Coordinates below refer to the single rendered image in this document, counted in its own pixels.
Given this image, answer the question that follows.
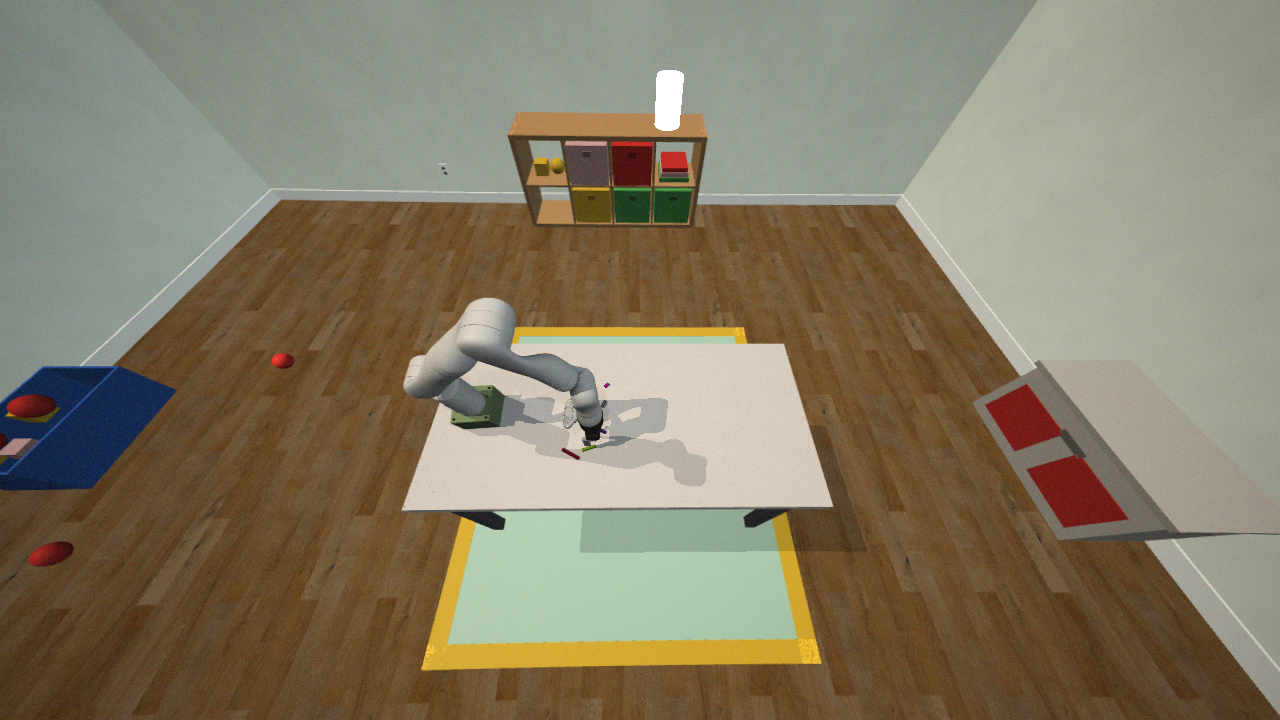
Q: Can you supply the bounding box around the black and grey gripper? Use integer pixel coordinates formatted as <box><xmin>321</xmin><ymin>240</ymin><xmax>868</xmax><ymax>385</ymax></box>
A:
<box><xmin>563</xmin><ymin>398</ymin><xmax>603</xmax><ymax>446</ymax></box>

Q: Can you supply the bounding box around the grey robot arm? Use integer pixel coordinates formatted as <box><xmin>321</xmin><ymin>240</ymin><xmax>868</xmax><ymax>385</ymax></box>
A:
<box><xmin>403</xmin><ymin>299</ymin><xmax>600</xmax><ymax>419</ymax></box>

